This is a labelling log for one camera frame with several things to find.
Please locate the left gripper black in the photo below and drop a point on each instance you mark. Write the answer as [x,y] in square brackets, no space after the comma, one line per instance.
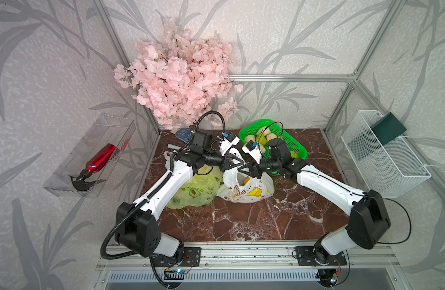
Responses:
[225,161]

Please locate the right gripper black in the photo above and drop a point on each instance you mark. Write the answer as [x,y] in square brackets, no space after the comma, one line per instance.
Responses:
[253,170]

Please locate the white printed plastic bag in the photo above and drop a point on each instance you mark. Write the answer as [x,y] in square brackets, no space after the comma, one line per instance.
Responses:
[241,188]

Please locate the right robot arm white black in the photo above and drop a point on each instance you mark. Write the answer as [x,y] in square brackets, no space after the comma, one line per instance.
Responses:
[368,216]

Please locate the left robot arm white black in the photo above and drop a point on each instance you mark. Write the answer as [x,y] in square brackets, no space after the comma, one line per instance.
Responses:
[136,230]

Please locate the green plastic basket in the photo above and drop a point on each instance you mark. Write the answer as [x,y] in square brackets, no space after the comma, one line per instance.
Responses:
[277,131]

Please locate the white pear left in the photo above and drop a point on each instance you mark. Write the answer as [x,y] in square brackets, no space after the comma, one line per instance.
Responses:
[249,138]

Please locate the green avocado plastic bag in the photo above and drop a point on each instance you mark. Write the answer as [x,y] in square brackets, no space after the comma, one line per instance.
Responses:
[200,190]

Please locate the blue tag at vase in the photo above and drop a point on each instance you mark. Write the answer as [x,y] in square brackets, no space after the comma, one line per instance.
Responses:
[183,134]

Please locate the pink cherry blossom bouquet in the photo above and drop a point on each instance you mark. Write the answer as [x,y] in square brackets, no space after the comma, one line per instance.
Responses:
[178,78]

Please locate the dark green card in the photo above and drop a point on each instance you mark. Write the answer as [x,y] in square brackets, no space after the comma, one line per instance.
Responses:
[388,128]

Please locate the red spray bottle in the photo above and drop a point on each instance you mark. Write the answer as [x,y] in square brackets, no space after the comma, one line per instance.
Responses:
[93,166]

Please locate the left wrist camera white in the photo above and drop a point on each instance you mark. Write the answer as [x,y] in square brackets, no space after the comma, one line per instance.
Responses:
[227,142]

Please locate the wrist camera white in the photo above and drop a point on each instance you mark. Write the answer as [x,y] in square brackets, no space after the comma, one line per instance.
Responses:
[252,148]
[227,142]

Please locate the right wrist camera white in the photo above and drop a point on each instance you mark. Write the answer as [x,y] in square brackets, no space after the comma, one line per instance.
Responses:
[252,148]

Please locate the white wire mesh basket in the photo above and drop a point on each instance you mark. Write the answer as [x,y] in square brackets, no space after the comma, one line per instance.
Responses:
[391,170]

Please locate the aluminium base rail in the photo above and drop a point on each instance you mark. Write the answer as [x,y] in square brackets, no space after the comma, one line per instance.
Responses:
[276,254]

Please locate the clear wall tray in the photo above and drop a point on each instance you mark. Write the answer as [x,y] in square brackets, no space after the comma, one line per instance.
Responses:
[106,129]

